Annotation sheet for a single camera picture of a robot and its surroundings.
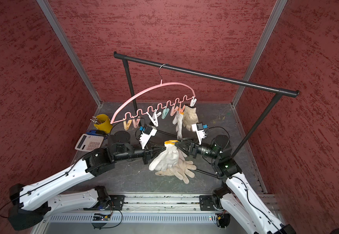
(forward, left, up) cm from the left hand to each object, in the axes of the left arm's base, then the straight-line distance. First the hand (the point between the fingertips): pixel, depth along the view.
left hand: (163, 151), depth 61 cm
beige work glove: (+23, -13, -5) cm, 27 cm away
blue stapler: (+26, +49, -26) cm, 61 cm away
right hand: (+3, -5, -2) cm, 6 cm away
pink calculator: (+19, +53, -28) cm, 63 cm away
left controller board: (-21, +33, -32) cm, 51 cm away
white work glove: (+19, -7, -2) cm, 20 cm away
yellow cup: (+29, +41, -21) cm, 55 cm away
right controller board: (-22, -29, -32) cm, 48 cm away
